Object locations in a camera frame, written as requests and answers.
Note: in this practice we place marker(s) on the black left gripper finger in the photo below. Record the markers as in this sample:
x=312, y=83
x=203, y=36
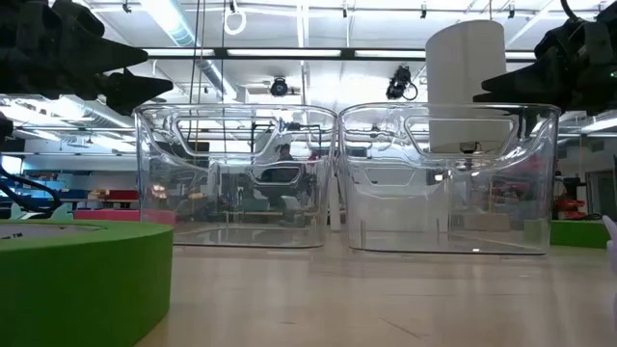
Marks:
x=135, y=89
x=91, y=50

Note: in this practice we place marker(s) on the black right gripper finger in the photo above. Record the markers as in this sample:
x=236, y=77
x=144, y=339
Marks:
x=540, y=74
x=530, y=102

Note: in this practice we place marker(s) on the red tape roll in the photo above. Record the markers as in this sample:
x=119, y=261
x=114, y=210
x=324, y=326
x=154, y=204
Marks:
x=111, y=215

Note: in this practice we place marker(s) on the clear plastic bin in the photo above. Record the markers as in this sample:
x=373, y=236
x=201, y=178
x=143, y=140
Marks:
x=385, y=241
x=159, y=144

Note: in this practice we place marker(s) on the white shade table lamp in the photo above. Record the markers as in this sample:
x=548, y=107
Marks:
x=465, y=72

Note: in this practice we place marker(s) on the red background cabinet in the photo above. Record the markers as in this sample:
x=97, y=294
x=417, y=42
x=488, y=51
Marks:
x=123, y=194

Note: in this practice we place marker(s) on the person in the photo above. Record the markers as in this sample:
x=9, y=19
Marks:
x=285, y=152

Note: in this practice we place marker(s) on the silver ventilation duct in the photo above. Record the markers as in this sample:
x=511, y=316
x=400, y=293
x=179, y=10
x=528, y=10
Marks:
x=82, y=115

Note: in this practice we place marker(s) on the black ceiling camera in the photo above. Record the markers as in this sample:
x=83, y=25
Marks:
x=278, y=87
x=399, y=82

